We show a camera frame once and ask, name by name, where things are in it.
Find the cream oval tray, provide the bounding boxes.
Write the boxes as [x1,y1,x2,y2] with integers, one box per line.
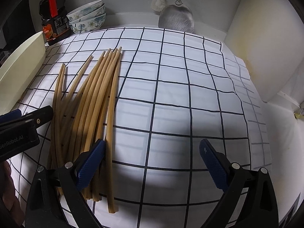
[0,31,46,115]

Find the dark soy sauce bottle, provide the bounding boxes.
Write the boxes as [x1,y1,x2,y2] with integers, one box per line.
[39,0,72,45]

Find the white black grid cloth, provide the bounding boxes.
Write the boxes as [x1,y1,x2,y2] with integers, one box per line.
[15,27,272,227]

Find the bottom floral bowl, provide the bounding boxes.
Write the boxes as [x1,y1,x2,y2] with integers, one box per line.
[69,13,106,34]

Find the floral bowl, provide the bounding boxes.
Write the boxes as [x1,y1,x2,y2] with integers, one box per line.
[67,0,104,21]
[67,0,106,24]
[69,13,106,34]

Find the top floral bowl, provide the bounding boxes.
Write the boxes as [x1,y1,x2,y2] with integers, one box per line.
[67,0,104,21]

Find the middle floral bowl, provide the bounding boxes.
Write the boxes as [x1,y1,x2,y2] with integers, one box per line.
[67,0,106,24]

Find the steel spatula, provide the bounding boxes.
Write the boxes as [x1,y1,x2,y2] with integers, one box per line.
[158,0,194,33]

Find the white dish brush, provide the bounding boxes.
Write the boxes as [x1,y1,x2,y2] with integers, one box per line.
[151,0,166,12]

